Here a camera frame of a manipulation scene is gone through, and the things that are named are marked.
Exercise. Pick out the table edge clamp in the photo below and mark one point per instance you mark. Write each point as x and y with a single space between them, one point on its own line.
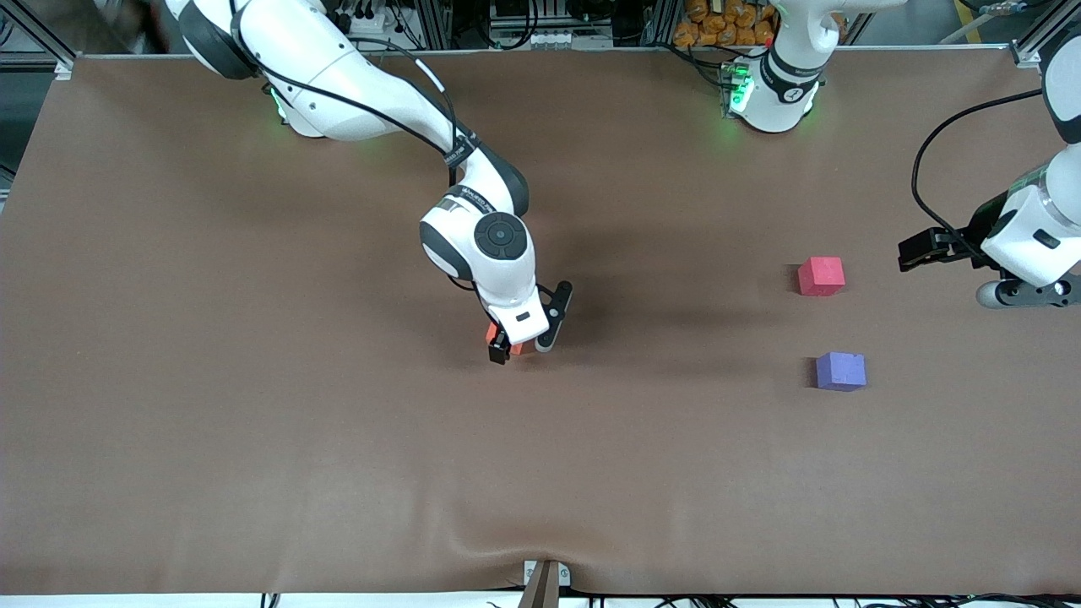
545 587

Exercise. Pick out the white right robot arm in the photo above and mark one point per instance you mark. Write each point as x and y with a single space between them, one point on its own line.
338 76

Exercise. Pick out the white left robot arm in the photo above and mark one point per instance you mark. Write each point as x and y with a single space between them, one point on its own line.
781 101

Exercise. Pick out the pile of orange objects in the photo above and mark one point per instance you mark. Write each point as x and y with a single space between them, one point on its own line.
718 29

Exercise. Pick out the orange foam block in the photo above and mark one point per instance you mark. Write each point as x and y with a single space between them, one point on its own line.
491 332

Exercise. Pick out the white power strip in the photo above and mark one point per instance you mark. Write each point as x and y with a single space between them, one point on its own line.
367 24

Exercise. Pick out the purple foam block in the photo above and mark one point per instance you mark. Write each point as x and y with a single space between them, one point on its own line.
840 370

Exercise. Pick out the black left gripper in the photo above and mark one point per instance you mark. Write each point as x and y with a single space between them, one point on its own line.
971 235

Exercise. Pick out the aluminium corner frame rail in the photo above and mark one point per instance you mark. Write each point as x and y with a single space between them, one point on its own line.
1026 52
63 66

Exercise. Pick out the red foam block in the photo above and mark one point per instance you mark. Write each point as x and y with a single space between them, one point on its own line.
821 274

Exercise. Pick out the aluminium frame post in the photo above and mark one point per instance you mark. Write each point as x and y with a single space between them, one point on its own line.
432 21
661 21

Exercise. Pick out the brown table mat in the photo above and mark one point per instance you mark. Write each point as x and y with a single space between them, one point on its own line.
540 439

